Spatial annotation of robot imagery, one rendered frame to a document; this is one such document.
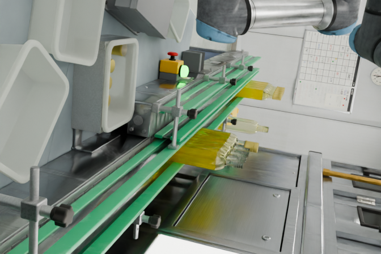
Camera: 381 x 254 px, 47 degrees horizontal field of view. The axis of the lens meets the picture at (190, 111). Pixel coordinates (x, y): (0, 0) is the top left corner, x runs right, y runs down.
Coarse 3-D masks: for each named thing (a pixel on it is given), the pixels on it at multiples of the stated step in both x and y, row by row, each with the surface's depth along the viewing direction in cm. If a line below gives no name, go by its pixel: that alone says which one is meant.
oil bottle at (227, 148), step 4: (188, 140) 137; (192, 140) 137; (196, 140) 137; (200, 140) 138; (204, 140) 138; (204, 144) 134; (208, 144) 135; (212, 144) 135; (216, 144) 136; (220, 144) 136; (224, 144) 136; (224, 148) 133; (228, 148) 135; (228, 152) 133
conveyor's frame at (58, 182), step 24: (192, 72) 184; (216, 72) 199; (144, 96) 131; (168, 96) 136; (120, 144) 116; (144, 144) 122; (48, 168) 96; (72, 168) 97; (96, 168) 98; (0, 192) 83; (24, 192) 84; (48, 192) 85; (72, 192) 87; (0, 216) 74; (0, 240) 67
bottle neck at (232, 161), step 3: (228, 156) 129; (228, 159) 128; (231, 159) 128; (234, 159) 128; (237, 159) 128; (240, 159) 128; (243, 159) 128; (228, 162) 128; (231, 162) 128; (234, 162) 128; (237, 162) 128; (240, 162) 127; (243, 162) 129; (228, 165) 129; (231, 165) 128; (234, 165) 128; (237, 165) 128; (240, 165) 127
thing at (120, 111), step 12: (108, 48) 100; (132, 48) 115; (108, 60) 100; (120, 60) 117; (132, 60) 116; (108, 72) 101; (120, 72) 118; (132, 72) 117; (108, 84) 102; (120, 84) 118; (132, 84) 118; (108, 96) 103; (120, 96) 119; (132, 96) 118; (108, 108) 120; (120, 108) 120; (132, 108) 119; (108, 120) 112; (120, 120) 114; (108, 132) 107
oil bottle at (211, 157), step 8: (184, 144) 132; (192, 144) 132; (200, 144) 133; (176, 152) 131; (184, 152) 130; (192, 152) 129; (200, 152) 128; (208, 152) 128; (216, 152) 128; (224, 152) 129; (168, 160) 132; (176, 160) 131; (184, 160) 130; (192, 160) 130; (200, 160) 129; (208, 160) 128; (216, 160) 128; (224, 160) 128; (208, 168) 129; (216, 168) 128
